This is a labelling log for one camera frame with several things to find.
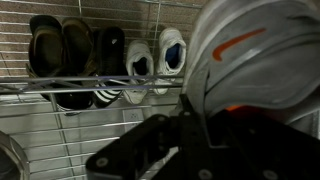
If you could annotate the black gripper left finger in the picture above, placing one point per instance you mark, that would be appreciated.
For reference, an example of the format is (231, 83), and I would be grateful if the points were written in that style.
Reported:
(133, 150)

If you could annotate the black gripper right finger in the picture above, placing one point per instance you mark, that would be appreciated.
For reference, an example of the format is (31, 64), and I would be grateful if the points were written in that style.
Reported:
(260, 150)

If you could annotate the white grey Nike sneaker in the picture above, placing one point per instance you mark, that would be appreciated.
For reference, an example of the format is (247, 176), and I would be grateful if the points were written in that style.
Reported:
(266, 66)

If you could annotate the black white-striped slide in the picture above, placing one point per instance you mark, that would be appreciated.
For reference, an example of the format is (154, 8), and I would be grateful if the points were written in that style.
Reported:
(73, 98)
(111, 53)

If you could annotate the small white sneaker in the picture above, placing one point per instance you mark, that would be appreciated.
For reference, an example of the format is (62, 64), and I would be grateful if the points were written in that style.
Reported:
(138, 60)
(171, 50)

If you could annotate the white wall outlet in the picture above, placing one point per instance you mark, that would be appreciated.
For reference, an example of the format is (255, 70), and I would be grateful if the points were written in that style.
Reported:
(132, 115)

